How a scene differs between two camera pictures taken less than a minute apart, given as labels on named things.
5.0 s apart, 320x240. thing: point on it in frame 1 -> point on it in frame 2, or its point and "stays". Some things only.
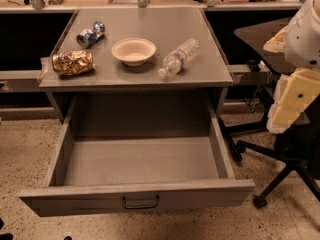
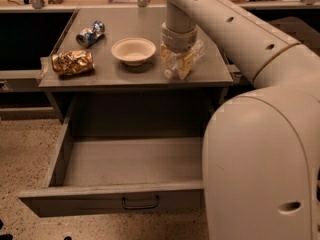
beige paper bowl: x=133 y=51 stays
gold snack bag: x=72 y=61 stays
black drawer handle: x=129 y=206 stays
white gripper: x=302 y=40 -> x=179 y=41
